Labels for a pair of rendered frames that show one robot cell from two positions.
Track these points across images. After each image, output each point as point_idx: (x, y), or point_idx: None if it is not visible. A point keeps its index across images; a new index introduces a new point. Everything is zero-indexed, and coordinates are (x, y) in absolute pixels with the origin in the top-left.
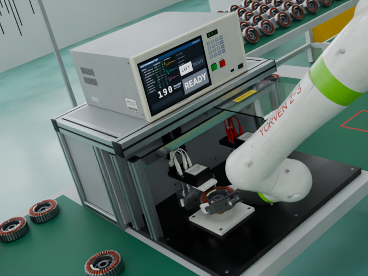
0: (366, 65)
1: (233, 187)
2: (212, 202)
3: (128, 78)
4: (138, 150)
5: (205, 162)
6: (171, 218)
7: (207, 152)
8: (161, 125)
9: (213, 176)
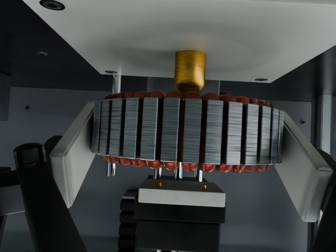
0: None
1: (87, 162)
2: (312, 218)
3: None
4: (229, 250)
5: (61, 116)
6: (277, 84)
7: (44, 136)
8: None
9: (113, 168)
